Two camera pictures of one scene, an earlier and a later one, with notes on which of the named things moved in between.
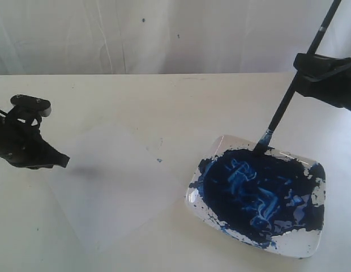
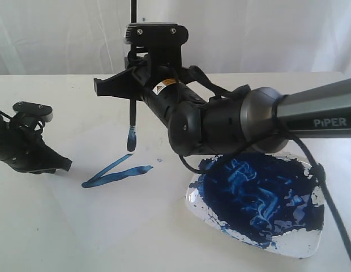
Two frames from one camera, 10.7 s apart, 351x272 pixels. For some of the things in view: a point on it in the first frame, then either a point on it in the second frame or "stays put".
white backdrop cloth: (42, 37) stays put
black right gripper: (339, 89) → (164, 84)
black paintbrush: (263, 142) → (132, 137)
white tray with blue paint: (275, 199) stays put
